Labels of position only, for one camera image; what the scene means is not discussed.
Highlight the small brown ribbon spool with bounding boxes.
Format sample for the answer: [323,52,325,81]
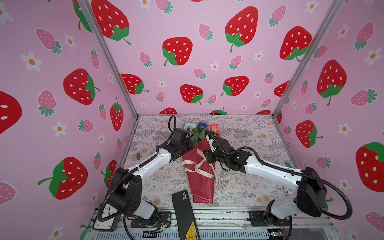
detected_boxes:
[131,153,141,161]

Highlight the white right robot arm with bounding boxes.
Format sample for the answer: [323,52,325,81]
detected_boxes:
[205,133,353,226]

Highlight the large pink fake rose stem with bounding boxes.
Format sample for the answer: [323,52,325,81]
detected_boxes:
[211,124,220,134]

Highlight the black framed analog clock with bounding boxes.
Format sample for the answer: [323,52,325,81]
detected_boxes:
[91,203,121,232]

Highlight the dark red wrapping paper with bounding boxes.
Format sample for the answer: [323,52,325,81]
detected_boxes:
[182,139,216,204]

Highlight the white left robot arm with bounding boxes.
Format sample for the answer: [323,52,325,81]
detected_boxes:
[97,115,194,240]

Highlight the beige ribbon pile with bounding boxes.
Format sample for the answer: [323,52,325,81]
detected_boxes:
[169,149,216,178]

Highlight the white fake flower stem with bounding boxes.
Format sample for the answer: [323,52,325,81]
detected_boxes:
[184,122,207,145]

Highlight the small beige patterned object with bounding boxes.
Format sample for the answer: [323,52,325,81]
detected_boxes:
[283,187,293,196]

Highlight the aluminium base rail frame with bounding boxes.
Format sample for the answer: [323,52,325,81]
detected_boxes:
[84,204,341,240]

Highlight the blue fake rose stem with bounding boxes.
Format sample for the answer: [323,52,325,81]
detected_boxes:
[198,123,208,129]

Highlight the aluminium corner post right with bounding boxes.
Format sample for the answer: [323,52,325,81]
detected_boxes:
[272,0,345,120]

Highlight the black flat device yellow label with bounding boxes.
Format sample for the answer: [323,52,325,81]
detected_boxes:
[172,190,201,240]

